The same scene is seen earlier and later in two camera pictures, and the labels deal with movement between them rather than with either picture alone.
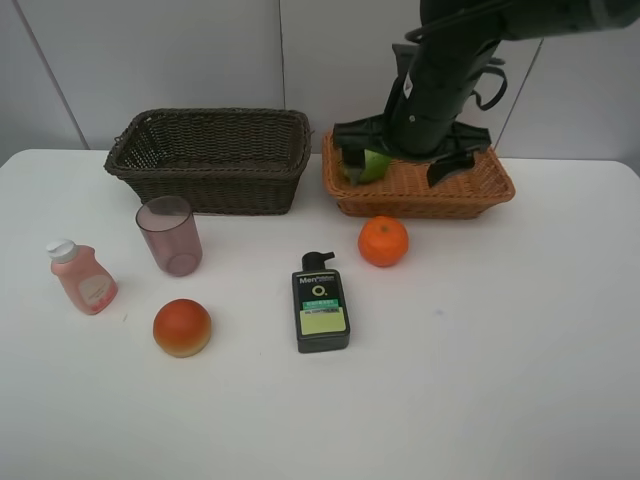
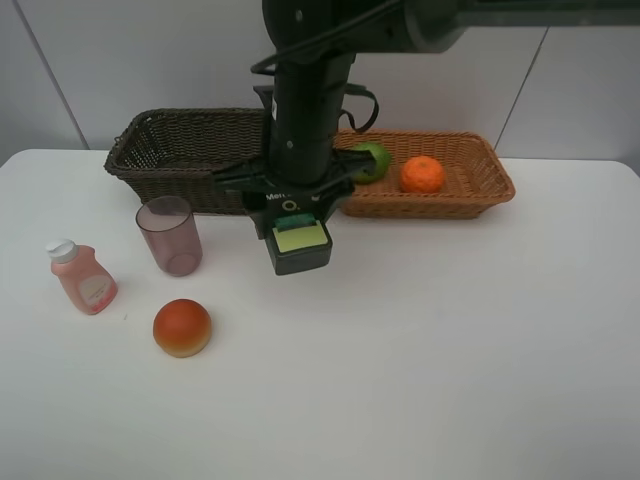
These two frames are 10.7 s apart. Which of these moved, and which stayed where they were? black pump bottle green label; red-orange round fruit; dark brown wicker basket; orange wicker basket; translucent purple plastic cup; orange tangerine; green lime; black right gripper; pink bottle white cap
Moved: black pump bottle green label; orange tangerine; black right gripper
Stayed: red-orange round fruit; pink bottle white cap; green lime; orange wicker basket; dark brown wicker basket; translucent purple plastic cup
